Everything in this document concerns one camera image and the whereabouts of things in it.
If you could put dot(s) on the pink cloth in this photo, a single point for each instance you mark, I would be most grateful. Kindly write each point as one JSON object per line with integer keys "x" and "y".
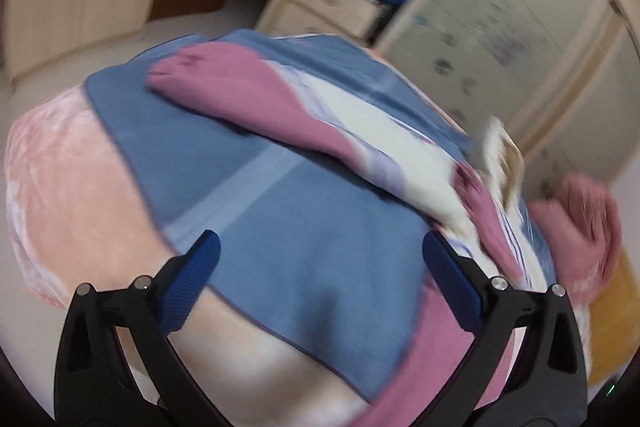
{"x": 585, "y": 227}

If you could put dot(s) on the pale pink velvet blanket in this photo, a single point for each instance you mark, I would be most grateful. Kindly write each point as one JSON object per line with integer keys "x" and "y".
{"x": 75, "y": 187}

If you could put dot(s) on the blue bed sheet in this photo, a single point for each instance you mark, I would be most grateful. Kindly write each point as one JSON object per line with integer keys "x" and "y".
{"x": 310, "y": 227}

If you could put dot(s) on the beige and white cloth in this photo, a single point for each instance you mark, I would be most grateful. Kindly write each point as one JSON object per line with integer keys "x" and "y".
{"x": 500, "y": 157}

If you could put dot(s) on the yellow cushion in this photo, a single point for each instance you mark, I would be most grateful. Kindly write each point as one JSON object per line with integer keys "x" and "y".
{"x": 615, "y": 322}

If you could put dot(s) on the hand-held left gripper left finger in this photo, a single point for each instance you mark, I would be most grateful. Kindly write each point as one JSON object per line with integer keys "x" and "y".
{"x": 192, "y": 277}

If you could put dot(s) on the pink and white garment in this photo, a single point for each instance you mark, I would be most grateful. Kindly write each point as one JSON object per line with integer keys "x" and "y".
{"x": 240, "y": 92}

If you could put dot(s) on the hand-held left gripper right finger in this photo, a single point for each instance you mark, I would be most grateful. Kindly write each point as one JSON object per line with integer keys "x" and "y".
{"x": 450, "y": 277}

